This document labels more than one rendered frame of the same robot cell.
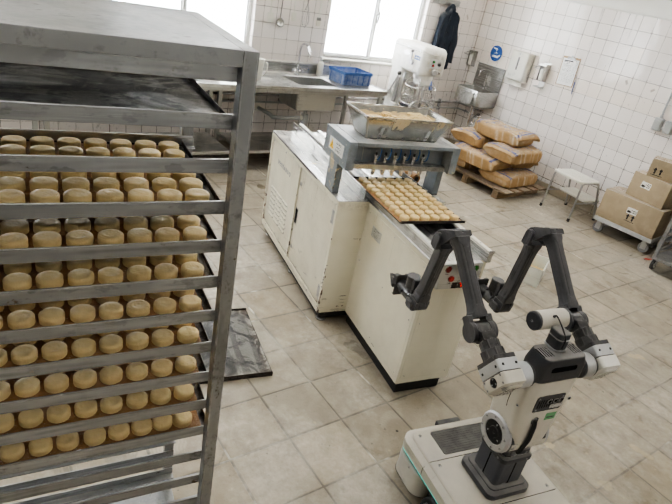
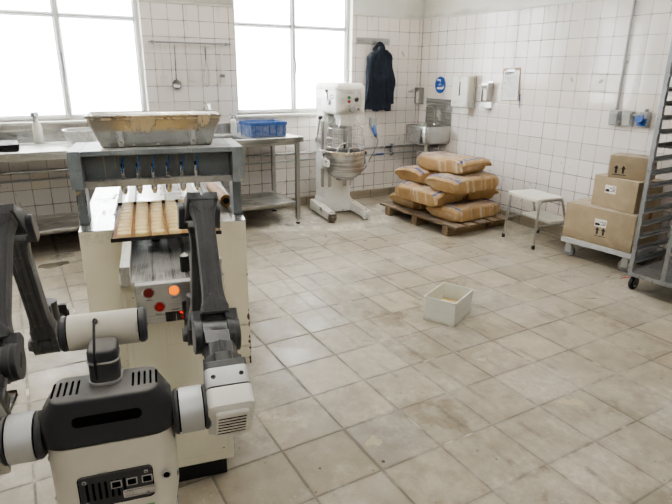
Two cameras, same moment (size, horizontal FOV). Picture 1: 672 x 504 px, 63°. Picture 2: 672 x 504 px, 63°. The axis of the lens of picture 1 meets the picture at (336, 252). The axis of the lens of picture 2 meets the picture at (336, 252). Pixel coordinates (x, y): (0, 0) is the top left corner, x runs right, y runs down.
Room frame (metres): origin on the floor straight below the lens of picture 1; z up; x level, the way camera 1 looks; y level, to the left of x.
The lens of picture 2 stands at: (0.83, -1.41, 1.50)
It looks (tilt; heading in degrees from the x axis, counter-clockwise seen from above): 18 degrees down; 9
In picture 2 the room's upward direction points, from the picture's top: 1 degrees clockwise
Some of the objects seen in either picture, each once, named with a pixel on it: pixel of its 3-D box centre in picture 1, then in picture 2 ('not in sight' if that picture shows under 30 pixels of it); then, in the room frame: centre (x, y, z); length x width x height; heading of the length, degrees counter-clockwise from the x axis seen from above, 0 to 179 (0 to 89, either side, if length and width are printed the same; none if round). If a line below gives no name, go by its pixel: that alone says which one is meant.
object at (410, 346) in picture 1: (406, 290); (176, 338); (2.73, -0.44, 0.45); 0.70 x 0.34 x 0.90; 28
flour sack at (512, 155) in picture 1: (514, 151); (463, 181); (6.42, -1.79, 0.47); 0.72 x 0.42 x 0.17; 135
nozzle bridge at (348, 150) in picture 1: (388, 163); (161, 181); (3.18, -0.20, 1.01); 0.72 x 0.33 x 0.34; 118
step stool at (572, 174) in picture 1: (573, 194); (538, 217); (6.03, -2.47, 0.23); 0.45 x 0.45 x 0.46; 31
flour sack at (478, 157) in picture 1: (480, 155); (428, 192); (6.50, -1.45, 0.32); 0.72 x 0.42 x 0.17; 44
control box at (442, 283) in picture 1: (458, 274); (174, 300); (2.41, -0.61, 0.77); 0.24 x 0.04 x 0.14; 118
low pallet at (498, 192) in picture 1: (486, 175); (443, 214); (6.64, -1.62, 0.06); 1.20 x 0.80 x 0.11; 42
